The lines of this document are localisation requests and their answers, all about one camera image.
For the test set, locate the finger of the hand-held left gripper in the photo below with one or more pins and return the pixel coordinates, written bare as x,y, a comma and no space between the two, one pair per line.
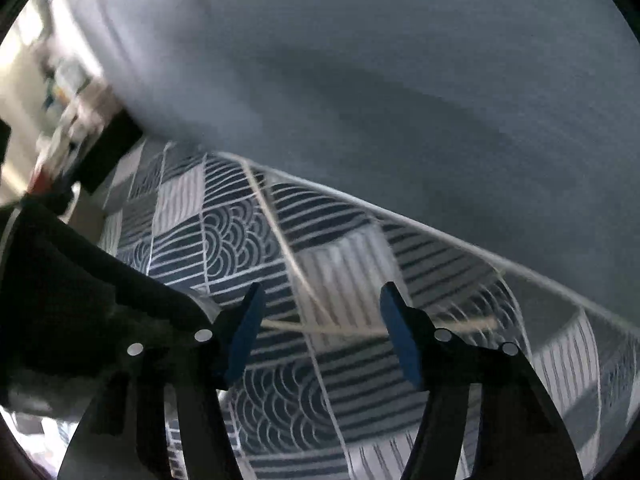
165,300

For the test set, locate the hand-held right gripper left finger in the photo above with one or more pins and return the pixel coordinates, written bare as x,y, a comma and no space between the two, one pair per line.
244,340

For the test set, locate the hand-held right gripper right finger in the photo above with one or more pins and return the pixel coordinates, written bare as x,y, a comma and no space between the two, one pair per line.
400,342

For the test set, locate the cream chopstick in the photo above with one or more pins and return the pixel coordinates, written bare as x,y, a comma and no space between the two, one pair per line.
287,252
345,331

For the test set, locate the navy white patterned blanket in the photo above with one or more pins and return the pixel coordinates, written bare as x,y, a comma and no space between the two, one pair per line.
260,240

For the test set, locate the red object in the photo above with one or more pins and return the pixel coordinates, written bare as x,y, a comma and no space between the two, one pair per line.
39,176

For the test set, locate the blurred clutter of bottles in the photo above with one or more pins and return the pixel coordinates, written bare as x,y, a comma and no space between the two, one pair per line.
70,105

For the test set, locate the grey upholstered headboard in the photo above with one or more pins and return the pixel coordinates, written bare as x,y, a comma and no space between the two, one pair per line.
375,85

